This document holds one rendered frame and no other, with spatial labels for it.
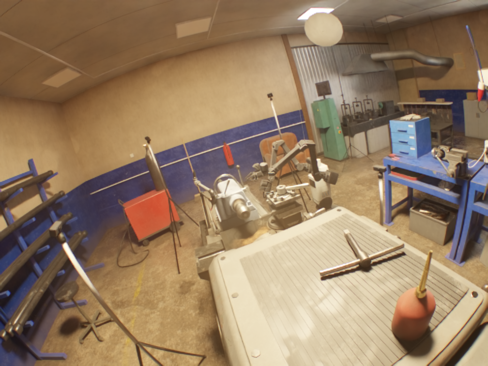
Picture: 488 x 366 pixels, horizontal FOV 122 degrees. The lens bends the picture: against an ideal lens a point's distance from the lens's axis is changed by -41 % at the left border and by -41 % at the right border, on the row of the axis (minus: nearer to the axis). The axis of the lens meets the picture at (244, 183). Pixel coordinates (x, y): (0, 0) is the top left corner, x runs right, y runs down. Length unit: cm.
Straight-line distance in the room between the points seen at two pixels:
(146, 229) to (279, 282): 376
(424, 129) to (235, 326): 259
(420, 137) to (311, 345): 247
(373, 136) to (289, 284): 559
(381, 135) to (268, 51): 353
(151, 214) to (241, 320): 373
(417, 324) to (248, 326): 29
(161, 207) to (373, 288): 388
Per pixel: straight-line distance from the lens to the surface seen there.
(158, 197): 407
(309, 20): 466
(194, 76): 546
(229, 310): 50
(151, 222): 414
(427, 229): 281
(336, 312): 44
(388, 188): 282
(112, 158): 567
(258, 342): 43
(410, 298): 36
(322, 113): 541
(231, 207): 156
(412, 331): 39
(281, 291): 49
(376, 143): 606
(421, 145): 270
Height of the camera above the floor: 169
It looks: 18 degrees down
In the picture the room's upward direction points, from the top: 16 degrees counter-clockwise
